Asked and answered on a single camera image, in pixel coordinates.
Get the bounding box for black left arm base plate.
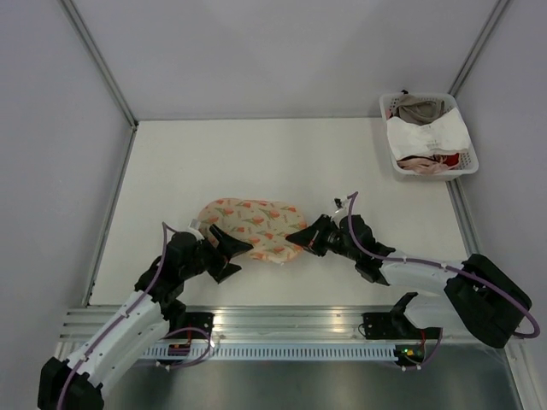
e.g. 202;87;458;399
163;312;215;340

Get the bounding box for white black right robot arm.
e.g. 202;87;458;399
286;215;532;349

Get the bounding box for pink red garments in basket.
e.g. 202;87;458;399
397;153;461;175

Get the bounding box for grey garment in basket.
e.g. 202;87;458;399
392;94;444;126

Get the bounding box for white slotted cable duct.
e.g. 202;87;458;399
141;343;398;362

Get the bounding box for white plastic laundry basket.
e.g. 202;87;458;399
379;92;479;182

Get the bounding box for white bra in basket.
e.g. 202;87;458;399
386;108;472;161

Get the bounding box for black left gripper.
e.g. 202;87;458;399
180;225;253;283

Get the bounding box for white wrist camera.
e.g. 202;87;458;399
333;197;349;213
186;219;204;240

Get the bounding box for left aluminium frame post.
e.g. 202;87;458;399
57;0;138;131

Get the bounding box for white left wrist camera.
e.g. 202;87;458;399
186;219;204;240

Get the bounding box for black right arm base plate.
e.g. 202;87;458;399
362;312;421;340

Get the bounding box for aluminium frame post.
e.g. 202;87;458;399
57;0;138;131
448;0;514;97

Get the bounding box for right aluminium frame post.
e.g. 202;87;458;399
448;0;514;97

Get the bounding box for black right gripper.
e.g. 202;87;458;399
286;214;359;261

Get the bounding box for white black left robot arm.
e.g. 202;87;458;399
37;225;253;409

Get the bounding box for floral mesh laundry bag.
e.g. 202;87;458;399
197;198;308;264

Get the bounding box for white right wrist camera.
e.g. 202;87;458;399
333;197;349;213

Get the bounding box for aluminium mounting rail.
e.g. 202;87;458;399
59;305;390;343

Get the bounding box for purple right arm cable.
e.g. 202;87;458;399
337;191;540;372

